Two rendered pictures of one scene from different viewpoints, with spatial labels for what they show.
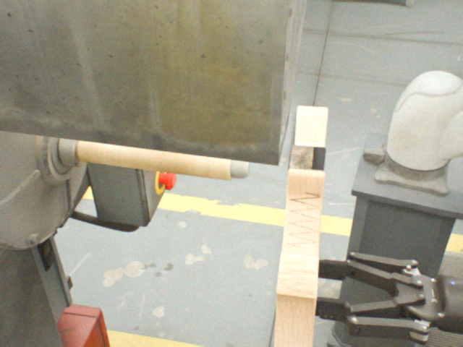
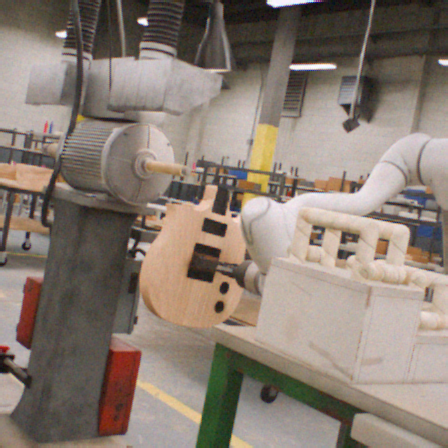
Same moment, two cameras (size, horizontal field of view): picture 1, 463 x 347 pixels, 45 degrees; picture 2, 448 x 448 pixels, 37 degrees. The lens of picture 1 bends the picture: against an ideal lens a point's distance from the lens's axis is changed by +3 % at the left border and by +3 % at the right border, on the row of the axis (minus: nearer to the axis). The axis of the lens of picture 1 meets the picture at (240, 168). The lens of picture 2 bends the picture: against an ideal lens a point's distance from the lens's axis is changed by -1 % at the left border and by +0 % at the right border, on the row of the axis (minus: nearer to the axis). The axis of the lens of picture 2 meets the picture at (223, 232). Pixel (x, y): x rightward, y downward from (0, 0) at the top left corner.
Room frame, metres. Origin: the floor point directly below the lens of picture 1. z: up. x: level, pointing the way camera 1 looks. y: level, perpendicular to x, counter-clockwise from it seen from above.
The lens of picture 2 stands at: (-0.92, -1.31, 1.20)
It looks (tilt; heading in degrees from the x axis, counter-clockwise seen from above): 3 degrees down; 39
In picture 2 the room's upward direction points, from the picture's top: 11 degrees clockwise
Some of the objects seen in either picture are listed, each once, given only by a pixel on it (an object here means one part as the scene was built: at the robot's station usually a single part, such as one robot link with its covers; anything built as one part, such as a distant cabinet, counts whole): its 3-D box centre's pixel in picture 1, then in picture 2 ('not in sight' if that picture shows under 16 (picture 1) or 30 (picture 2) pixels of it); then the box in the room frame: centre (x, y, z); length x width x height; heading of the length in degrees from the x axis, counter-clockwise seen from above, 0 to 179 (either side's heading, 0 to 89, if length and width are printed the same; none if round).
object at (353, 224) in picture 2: not in sight; (336, 221); (0.17, -0.68, 1.20); 0.20 x 0.03 x 0.03; 75
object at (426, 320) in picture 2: not in sight; (428, 320); (0.34, -0.83, 1.04); 0.11 x 0.03 x 0.03; 166
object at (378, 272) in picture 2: not in sight; (382, 272); (0.19, -0.78, 1.12); 0.11 x 0.03 x 0.03; 166
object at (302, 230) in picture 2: not in sight; (301, 238); (0.20, -0.60, 1.15); 0.03 x 0.03 x 0.09
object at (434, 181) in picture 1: (406, 159); not in sight; (1.16, -0.45, 0.73); 0.22 x 0.18 x 0.06; 71
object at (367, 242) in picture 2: not in sight; (365, 254); (0.15, -0.76, 1.15); 0.03 x 0.03 x 0.09
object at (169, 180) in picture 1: (164, 178); not in sight; (0.79, 0.14, 0.97); 0.04 x 0.04 x 0.04; 79
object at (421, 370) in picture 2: not in sight; (383, 339); (0.37, -0.73, 0.98); 0.27 x 0.16 x 0.09; 76
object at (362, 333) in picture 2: not in sight; (335, 317); (0.22, -0.69, 1.02); 0.27 x 0.15 x 0.17; 76
